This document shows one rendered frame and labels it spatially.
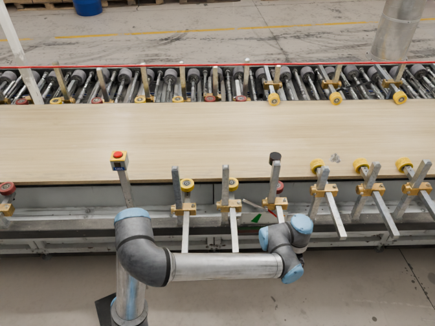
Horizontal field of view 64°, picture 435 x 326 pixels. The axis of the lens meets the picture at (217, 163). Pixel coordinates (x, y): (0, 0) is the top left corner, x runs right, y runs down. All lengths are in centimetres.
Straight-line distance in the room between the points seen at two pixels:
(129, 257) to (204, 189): 113
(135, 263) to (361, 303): 194
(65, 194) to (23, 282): 89
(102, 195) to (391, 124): 195
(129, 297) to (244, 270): 46
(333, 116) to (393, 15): 299
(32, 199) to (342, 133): 201
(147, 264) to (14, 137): 174
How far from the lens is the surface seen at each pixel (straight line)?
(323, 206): 230
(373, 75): 338
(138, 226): 111
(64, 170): 221
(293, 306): 259
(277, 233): 140
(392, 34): 545
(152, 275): 106
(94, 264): 284
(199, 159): 209
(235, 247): 175
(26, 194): 240
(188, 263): 111
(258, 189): 214
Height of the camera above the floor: 231
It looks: 43 degrees down
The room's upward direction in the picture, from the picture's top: straight up
